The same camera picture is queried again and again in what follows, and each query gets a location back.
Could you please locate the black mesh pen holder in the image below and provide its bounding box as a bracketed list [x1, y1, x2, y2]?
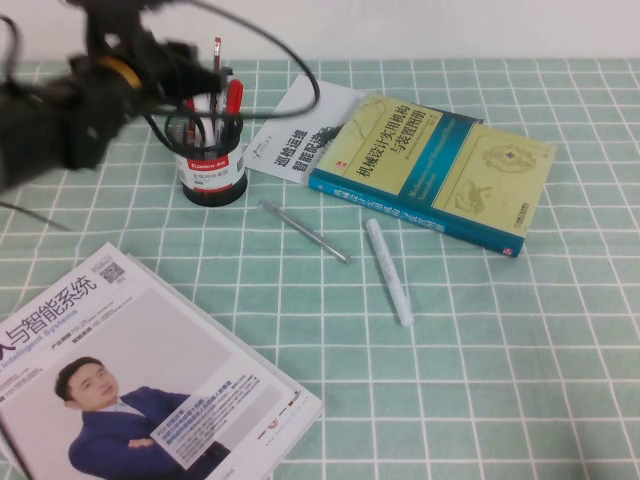
[164, 112, 250, 207]

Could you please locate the white booklet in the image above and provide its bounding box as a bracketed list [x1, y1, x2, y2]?
[242, 74, 367, 187]

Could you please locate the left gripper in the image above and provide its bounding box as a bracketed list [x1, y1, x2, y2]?
[97, 37, 229, 109]

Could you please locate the yellow teal hardcover book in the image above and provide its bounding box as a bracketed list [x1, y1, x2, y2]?
[307, 94, 557, 259]

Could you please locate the gray gel pen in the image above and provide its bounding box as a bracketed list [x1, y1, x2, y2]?
[257, 199, 352, 265]

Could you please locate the white pen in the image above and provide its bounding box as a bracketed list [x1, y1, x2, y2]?
[364, 218, 416, 328]

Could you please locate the red black pencil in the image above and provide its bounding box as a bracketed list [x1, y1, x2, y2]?
[213, 37, 223, 144]

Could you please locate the black camera cable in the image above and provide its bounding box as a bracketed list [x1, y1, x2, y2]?
[189, 0, 322, 125]

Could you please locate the magazine with man cover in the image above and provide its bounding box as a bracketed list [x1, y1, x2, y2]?
[0, 243, 322, 480]

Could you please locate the white magazine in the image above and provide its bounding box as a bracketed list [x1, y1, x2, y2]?
[124, 253, 325, 480]

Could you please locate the green checked tablecloth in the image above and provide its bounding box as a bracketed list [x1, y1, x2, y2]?
[0, 59, 640, 480]

